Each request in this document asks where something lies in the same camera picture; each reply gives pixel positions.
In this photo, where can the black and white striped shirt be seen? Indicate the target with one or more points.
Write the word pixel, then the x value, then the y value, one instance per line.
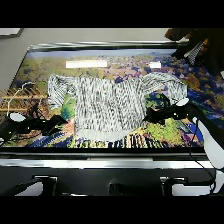
pixel 106 106

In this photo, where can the silver frame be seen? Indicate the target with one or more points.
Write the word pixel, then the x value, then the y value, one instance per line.
pixel 100 163

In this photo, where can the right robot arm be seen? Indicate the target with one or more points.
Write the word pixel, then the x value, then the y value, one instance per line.
pixel 213 146

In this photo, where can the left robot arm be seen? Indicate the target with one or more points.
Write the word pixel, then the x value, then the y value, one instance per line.
pixel 16 126

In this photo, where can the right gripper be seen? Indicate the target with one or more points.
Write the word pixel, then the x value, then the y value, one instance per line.
pixel 156 115

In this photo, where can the brown garment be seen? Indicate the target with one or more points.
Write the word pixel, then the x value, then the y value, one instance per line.
pixel 178 33

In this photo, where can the white checked garment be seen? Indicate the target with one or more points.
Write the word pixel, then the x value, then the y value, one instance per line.
pixel 193 53

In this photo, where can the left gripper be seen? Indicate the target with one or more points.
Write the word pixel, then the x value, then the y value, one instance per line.
pixel 54 124

